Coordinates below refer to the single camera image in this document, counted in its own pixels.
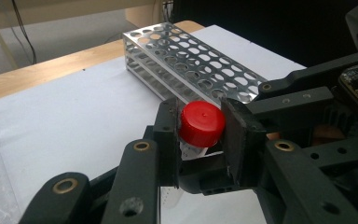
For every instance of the white table cover sheet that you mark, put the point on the white table cover sheet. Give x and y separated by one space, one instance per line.
74 118

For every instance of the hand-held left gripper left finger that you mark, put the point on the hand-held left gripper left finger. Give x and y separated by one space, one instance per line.
167 146

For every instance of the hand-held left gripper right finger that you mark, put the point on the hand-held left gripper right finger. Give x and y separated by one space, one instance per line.
245 146

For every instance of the black curtain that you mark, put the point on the black curtain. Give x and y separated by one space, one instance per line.
261 25

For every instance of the red screw cap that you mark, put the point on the red screw cap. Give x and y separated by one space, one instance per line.
202 124

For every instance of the perforated metal tube rack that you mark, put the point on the perforated metal tube rack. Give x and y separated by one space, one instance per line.
199 59

